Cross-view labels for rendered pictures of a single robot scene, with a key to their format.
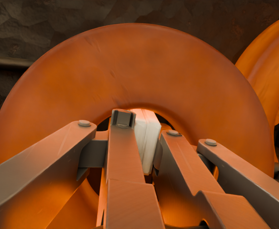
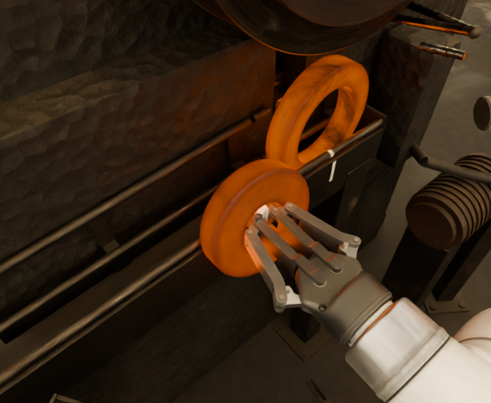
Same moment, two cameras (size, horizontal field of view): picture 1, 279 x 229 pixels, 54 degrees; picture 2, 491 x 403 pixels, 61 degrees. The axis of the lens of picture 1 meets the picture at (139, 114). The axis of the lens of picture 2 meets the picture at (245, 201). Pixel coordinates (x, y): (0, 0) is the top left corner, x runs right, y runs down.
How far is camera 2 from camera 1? 0.41 m
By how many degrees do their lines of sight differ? 47
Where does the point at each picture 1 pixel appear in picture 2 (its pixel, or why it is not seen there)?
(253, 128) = (299, 185)
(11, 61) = (131, 193)
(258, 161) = (303, 193)
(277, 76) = (296, 135)
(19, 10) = (116, 160)
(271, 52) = (292, 129)
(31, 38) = (130, 169)
